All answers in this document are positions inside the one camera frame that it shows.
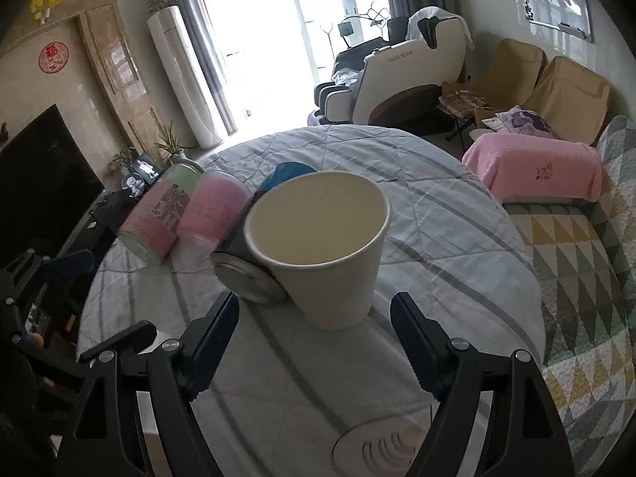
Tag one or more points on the white paper cup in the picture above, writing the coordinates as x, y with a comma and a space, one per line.
322, 236

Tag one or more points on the pink towel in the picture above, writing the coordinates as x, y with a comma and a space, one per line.
521, 166

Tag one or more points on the potted plant red pot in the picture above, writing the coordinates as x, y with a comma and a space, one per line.
169, 145

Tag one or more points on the white massage chair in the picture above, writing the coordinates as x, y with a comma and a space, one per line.
391, 81

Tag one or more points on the tan armchair right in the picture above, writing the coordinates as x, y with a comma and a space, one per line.
572, 99

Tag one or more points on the small potted plant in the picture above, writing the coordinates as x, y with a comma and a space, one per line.
122, 162

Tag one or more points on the tan armchair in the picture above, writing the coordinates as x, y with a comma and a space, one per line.
508, 81
572, 99

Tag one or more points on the pink green can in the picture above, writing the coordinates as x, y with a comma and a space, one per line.
150, 230

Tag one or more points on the tan armchair left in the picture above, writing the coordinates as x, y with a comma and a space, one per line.
508, 81

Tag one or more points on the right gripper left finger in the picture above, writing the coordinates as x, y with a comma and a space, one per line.
180, 369

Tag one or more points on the triangle pattern sofa cover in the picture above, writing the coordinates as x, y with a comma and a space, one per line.
583, 254

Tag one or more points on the blue black tin can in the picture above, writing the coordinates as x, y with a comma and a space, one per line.
232, 261

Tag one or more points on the black television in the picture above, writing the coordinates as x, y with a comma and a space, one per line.
47, 186

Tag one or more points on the purple floral pillow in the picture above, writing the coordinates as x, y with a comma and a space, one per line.
521, 122

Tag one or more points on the folding stool with cloth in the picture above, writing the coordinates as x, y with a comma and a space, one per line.
461, 105

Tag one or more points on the grey curtain left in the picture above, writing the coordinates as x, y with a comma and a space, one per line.
196, 25

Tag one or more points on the pink plastic cup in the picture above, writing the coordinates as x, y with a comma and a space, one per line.
213, 209

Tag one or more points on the black tv cabinet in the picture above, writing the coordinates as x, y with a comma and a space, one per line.
98, 228

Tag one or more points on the photo frame on cabinet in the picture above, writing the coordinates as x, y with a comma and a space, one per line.
146, 168

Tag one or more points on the white standing air conditioner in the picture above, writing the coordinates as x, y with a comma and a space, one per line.
175, 48

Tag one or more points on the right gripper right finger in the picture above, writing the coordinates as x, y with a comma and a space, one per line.
524, 435

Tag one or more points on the red round wall decal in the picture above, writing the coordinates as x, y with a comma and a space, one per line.
53, 57

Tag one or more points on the striped grey quilt tablecloth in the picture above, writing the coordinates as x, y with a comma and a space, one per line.
307, 388

